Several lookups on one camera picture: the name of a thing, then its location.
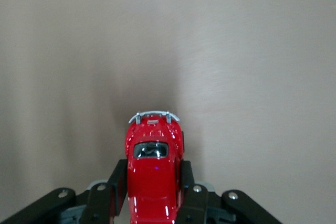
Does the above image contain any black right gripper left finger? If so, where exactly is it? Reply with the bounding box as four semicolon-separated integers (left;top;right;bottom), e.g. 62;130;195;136
0;158;129;224

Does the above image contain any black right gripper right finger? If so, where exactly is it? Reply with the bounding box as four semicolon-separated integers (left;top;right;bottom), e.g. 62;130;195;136
175;160;285;224

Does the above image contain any red beetle toy car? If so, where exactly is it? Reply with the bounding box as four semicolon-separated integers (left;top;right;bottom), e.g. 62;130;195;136
123;110;187;224

